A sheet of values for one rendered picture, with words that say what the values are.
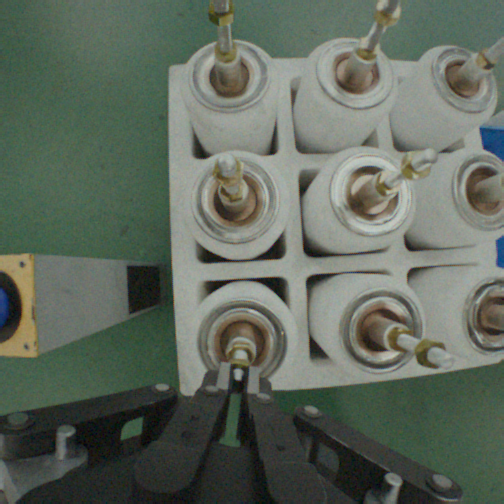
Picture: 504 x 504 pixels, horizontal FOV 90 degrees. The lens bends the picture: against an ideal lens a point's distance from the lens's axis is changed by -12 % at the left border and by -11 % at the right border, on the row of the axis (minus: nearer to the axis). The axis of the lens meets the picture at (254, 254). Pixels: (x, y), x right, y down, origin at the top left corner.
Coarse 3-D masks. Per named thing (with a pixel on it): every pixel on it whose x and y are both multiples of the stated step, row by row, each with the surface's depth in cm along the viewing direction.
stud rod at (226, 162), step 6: (222, 156) 15; (228, 156) 15; (222, 162) 15; (228, 162) 15; (234, 162) 15; (222, 168) 15; (228, 168) 15; (234, 168) 16; (222, 174) 16; (228, 174) 16; (234, 186) 19; (228, 192) 20; (234, 192) 20
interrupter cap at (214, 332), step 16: (224, 304) 23; (240, 304) 23; (256, 304) 23; (208, 320) 23; (224, 320) 23; (240, 320) 23; (256, 320) 23; (272, 320) 23; (208, 336) 23; (224, 336) 23; (256, 336) 23; (272, 336) 23; (208, 352) 23; (224, 352) 23; (256, 352) 23; (272, 352) 23; (208, 368) 23; (272, 368) 23
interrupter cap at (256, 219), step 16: (240, 160) 24; (208, 176) 24; (256, 176) 24; (272, 176) 24; (192, 192) 24; (208, 192) 24; (256, 192) 24; (272, 192) 24; (192, 208) 24; (208, 208) 24; (224, 208) 24; (256, 208) 24; (272, 208) 24; (208, 224) 24; (224, 224) 24; (240, 224) 24; (256, 224) 24; (272, 224) 24; (224, 240) 23; (240, 240) 23
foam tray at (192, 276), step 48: (288, 96) 32; (192, 144) 32; (288, 144) 32; (384, 144) 32; (480, 144) 32; (192, 240) 31; (288, 240) 31; (192, 288) 31; (288, 288) 32; (192, 384) 30; (288, 384) 30; (336, 384) 30
